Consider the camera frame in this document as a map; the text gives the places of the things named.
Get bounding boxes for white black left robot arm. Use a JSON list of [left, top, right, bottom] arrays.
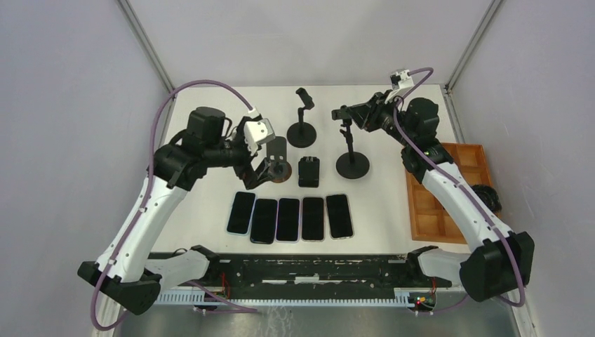
[[78, 107, 275, 315]]

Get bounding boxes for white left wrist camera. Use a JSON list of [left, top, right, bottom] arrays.
[[241, 107, 276, 156]]

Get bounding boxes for small black phone stand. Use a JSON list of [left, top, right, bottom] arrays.
[[298, 156, 320, 188]]

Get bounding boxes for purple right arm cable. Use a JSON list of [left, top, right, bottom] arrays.
[[392, 67, 527, 315]]

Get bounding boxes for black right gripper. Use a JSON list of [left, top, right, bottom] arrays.
[[347, 89, 415, 147]]

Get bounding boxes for white cased phone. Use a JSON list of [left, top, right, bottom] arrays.
[[326, 194, 354, 239]]

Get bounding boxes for black phone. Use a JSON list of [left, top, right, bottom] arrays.
[[301, 197, 324, 242], [250, 199, 278, 244]]

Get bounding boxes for white slotted cable duct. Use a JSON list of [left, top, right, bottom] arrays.
[[155, 288, 415, 308]]

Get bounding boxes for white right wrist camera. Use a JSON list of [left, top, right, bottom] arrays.
[[387, 70, 415, 102]]

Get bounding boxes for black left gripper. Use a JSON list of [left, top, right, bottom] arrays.
[[205, 117, 275, 189]]

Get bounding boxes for wooden base black phone stand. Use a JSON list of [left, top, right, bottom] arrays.
[[265, 136, 292, 183]]

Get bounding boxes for black cable bundle middle right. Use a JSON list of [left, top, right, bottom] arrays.
[[471, 184, 503, 214]]

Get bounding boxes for white framed small phone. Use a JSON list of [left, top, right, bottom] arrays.
[[275, 198, 300, 242]]

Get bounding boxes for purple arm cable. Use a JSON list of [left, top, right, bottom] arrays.
[[89, 79, 262, 332], [392, 67, 527, 315]]

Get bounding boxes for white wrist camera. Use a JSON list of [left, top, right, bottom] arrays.
[[241, 107, 276, 156], [387, 70, 415, 102]]

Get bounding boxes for light blue cased phone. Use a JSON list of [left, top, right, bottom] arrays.
[[226, 192, 256, 235]]

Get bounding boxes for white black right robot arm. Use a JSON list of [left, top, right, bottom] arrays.
[[333, 92, 535, 308]]

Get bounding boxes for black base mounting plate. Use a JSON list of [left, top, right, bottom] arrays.
[[148, 253, 453, 301]]

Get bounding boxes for orange compartment tray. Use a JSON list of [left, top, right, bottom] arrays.
[[406, 143, 493, 244]]

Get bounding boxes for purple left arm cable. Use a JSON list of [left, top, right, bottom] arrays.
[[89, 79, 262, 332]]

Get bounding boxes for black round stand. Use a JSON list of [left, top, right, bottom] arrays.
[[331, 105, 370, 180], [286, 88, 317, 148]]

